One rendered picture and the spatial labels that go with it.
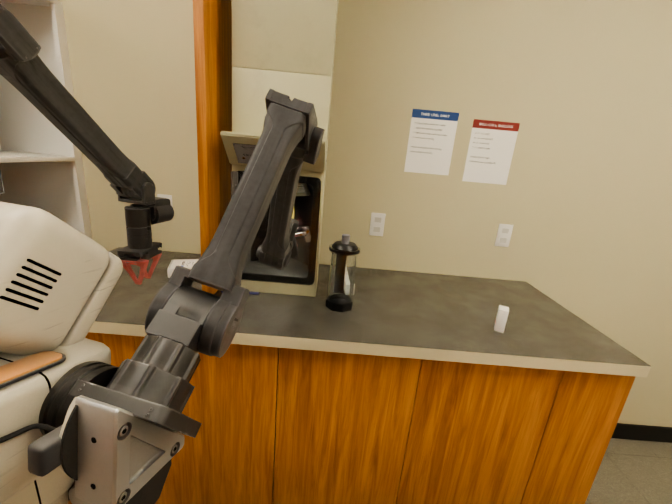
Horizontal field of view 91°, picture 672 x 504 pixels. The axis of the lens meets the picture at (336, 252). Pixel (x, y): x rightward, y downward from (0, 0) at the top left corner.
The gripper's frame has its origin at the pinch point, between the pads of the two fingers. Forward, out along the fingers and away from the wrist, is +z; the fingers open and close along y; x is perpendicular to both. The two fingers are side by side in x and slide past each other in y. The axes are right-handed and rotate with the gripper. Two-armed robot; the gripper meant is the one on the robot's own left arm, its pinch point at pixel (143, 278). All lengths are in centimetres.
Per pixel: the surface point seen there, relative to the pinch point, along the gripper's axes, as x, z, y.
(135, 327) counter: 5.2, 17.2, 2.9
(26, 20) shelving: 85, -80, 75
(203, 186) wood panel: -7.7, -23.5, 23.8
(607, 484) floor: -200, 110, 43
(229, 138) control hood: -16.7, -38.9, 22.2
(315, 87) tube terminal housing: -41, -57, 33
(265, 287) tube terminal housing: -26.9, 13.8, 32.8
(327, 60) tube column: -44, -65, 33
